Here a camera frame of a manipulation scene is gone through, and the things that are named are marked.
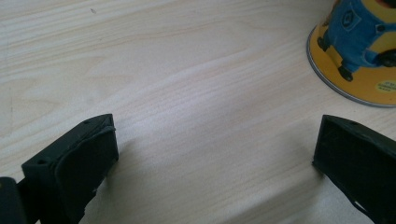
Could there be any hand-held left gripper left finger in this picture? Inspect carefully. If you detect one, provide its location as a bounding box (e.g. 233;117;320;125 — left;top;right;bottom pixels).
21;113;120;224

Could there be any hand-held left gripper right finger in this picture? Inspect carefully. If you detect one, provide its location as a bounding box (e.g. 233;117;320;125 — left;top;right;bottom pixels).
312;114;396;224

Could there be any yellow cartoon print chip can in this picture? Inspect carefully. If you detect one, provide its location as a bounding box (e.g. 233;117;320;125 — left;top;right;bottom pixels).
305;0;396;108

